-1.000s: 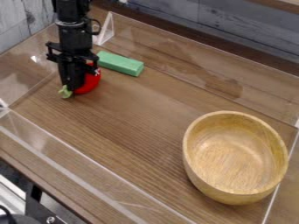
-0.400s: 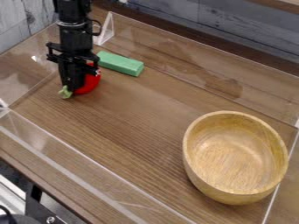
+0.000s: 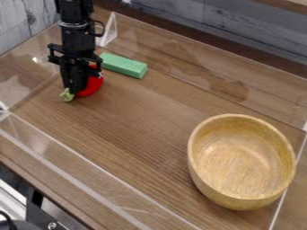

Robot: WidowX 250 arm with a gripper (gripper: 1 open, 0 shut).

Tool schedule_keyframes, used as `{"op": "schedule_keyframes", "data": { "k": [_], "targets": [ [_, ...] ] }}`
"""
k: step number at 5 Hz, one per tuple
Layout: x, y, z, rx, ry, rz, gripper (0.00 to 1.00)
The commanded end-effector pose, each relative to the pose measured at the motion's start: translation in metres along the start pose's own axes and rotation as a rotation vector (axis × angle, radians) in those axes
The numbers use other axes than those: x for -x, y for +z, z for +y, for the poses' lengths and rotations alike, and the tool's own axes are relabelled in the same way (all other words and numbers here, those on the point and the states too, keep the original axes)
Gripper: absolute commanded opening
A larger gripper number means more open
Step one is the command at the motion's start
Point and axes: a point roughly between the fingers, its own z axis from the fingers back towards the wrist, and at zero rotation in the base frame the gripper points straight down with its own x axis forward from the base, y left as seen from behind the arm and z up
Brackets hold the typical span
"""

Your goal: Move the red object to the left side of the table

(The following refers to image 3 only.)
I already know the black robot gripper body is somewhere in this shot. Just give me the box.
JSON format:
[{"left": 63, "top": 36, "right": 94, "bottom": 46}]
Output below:
[{"left": 49, "top": 19, "right": 106, "bottom": 66}]

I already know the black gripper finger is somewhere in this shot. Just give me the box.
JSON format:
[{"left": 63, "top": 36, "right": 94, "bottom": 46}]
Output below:
[{"left": 61, "top": 63, "right": 90, "bottom": 94}]

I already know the red plush strawberry toy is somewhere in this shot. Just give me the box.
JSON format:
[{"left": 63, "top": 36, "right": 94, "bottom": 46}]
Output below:
[{"left": 61, "top": 65, "right": 105, "bottom": 102}]

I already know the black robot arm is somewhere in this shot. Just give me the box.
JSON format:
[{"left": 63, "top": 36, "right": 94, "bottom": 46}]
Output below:
[{"left": 47, "top": 0, "right": 106, "bottom": 95}]

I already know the green rectangular block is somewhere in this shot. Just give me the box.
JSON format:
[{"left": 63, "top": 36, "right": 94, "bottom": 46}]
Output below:
[{"left": 101, "top": 52, "right": 149, "bottom": 79}]

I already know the black metal table clamp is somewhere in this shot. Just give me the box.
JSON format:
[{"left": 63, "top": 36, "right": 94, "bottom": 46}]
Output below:
[{"left": 26, "top": 190, "right": 69, "bottom": 230}]

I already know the wooden bowl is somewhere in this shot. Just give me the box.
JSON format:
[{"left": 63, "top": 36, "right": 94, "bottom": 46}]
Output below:
[{"left": 187, "top": 113, "right": 297, "bottom": 210}]

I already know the clear acrylic tray wall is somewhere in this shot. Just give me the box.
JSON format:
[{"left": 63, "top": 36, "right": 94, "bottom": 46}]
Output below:
[{"left": 0, "top": 106, "right": 201, "bottom": 230}]

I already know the black cable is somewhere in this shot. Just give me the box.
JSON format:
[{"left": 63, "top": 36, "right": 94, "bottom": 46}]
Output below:
[{"left": 0, "top": 213, "right": 15, "bottom": 230}]

